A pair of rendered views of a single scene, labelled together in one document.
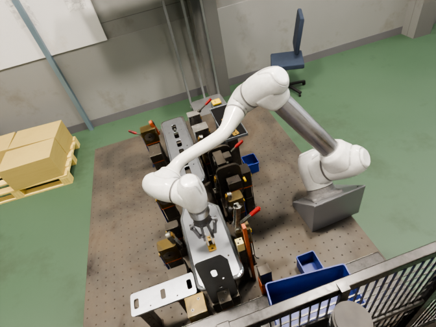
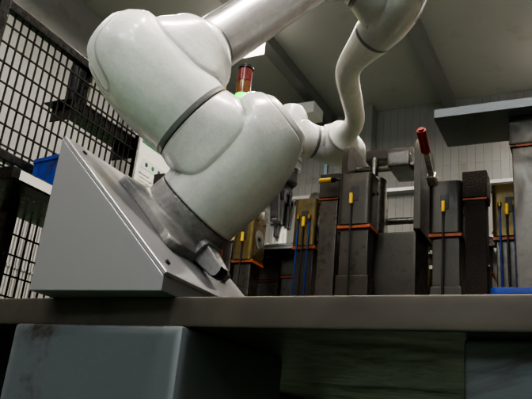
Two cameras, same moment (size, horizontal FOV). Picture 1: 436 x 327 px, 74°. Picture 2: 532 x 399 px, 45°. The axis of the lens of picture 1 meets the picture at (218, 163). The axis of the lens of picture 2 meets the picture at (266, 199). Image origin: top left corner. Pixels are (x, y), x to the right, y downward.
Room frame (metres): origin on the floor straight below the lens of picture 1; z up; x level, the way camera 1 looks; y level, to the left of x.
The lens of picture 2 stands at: (1.72, -1.31, 0.54)
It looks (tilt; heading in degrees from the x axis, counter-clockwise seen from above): 20 degrees up; 125
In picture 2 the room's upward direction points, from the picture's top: 6 degrees clockwise
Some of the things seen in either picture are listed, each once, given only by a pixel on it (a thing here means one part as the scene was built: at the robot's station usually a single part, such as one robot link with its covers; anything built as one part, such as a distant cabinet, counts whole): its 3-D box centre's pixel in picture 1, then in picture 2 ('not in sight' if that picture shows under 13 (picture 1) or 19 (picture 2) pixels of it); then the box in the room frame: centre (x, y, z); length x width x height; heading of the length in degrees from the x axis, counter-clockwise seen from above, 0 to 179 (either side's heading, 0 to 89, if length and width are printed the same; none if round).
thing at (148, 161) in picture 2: not in sight; (151, 184); (0.21, 0.15, 1.30); 0.23 x 0.02 x 0.31; 97
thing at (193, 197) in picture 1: (189, 191); (293, 131); (0.78, 0.14, 1.38); 0.13 x 0.11 x 0.16; 56
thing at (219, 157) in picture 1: (229, 185); (385, 249); (1.16, -0.03, 0.95); 0.18 x 0.13 x 0.49; 7
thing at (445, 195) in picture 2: not in sight; (447, 271); (1.30, -0.03, 0.89); 0.12 x 0.07 x 0.38; 97
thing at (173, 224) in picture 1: (176, 240); not in sight; (0.94, 0.33, 0.84); 0.10 x 0.05 x 0.29; 97
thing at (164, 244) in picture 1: (172, 262); not in sight; (0.80, 0.35, 0.87); 0.12 x 0.07 x 0.35; 97
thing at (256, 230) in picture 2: (248, 244); (241, 286); (0.79, -0.05, 0.87); 0.10 x 0.07 x 0.35; 97
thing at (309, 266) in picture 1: (309, 266); not in sight; (0.66, -0.33, 0.75); 0.11 x 0.10 x 0.09; 7
